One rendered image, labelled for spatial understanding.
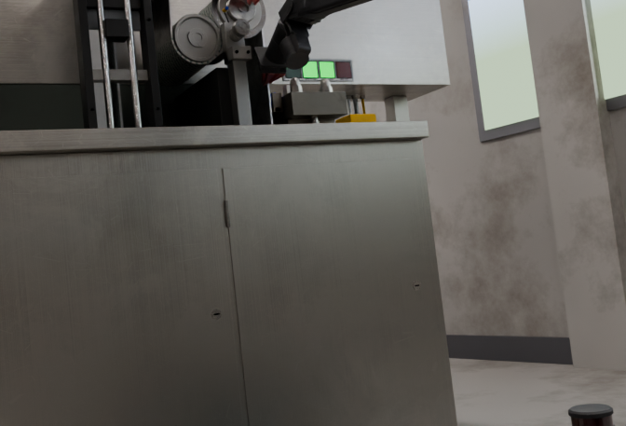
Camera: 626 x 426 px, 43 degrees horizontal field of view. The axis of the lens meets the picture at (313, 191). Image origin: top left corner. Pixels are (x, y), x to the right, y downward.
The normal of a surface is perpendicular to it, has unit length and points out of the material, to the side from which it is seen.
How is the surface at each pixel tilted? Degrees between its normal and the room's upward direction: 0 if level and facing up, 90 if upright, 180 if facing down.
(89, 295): 90
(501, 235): 90
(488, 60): 90
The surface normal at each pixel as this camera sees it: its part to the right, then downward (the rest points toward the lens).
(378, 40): 0.46, -0.12
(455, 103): -0.81, 0.04
